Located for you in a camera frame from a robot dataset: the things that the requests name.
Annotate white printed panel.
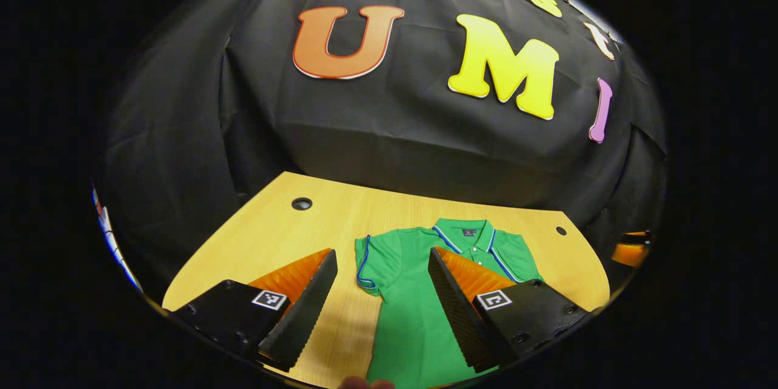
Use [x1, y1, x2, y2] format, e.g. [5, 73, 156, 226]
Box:
[91, 185, 145, 294]

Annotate black backdrop cloth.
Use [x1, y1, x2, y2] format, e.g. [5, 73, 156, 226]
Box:
[100, 0, 669, 301]

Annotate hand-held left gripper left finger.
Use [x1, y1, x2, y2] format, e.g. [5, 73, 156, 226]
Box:
[170, 248, 339, 373]

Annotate green T-shirt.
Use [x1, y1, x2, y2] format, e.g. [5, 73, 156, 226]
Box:
[354, 218, 543, 389]

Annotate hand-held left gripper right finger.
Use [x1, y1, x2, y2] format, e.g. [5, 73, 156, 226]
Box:
[427, 247, 590, 373]

